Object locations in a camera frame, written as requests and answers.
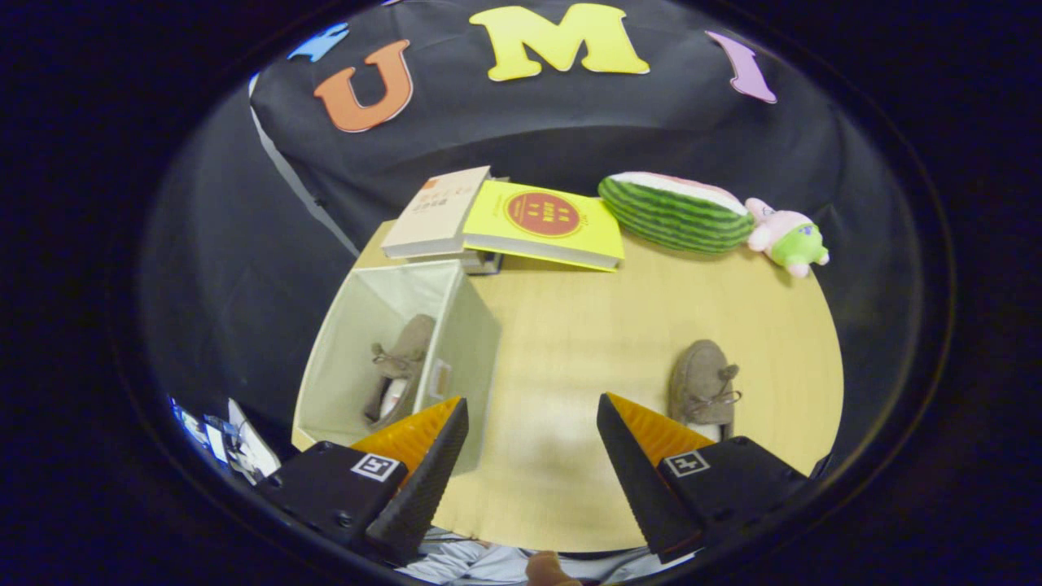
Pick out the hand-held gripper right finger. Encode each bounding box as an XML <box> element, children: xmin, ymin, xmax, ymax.
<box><xmin>596</xmin><ymin>392</ymin><xmax>831</xmax><ymax>565</ymax></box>

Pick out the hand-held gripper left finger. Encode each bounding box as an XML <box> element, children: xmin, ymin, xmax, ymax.
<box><xmin>259</xmin><ymin>396</ymin><xmax>471</xmax><ymax>566</ymax></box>

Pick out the brown suede shoe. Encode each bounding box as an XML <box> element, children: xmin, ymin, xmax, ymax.
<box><xmin>362</xmin><ymin>314</ymin><xmax>437</xmax><ymax>431</ymax></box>
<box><xmin>668</xmin><ymin>339</ymin><xmax>743</xmax><ymax>444</ymax></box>

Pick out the pale fabric storage box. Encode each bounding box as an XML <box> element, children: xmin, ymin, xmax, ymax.
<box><xmin>291</xmin><ymin>259</ymin><xmax>503</xmax><ymax>477</ymax></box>

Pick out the person's light grey clothing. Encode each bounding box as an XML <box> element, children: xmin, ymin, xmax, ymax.
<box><xmin>395</xmin><ymin>529</ymin><xmax>697</xmax><ymax>585</ymax></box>

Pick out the grey book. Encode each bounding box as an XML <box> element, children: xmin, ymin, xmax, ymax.
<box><xmin>407</xmin><ymin>175</ymin><xmax>512</xmax><ymax>276</ymax></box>

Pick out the yellow book with red label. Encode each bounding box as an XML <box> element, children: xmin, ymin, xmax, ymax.
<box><xmin>462</xmin><ymin>179</ymin><xmax>626</xmax><ymax>273</ymax></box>

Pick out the beige book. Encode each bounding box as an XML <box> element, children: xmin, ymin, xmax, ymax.
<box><xmin>380</xmin><ymin>165</ymin><xmax>493</xmax><ymax>261</ymax></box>

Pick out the watermelon slice plush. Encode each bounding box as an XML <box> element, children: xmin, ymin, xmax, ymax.
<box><xmin>598</xmin><ymin>171</ymin><xmax>756</xmax><ymax>256</ymax></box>

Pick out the pink and green plush toy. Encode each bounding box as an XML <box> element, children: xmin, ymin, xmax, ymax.
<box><xmin>745</xmin><ymin>197</ymin><xmax>831</xmax><ymax>279</ymax></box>

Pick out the black backdrop cloth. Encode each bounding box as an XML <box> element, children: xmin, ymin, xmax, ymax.
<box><xmin>138</xmin><ymin>0</ymin><xmax>949</xmax><ymax>489</ymax></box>

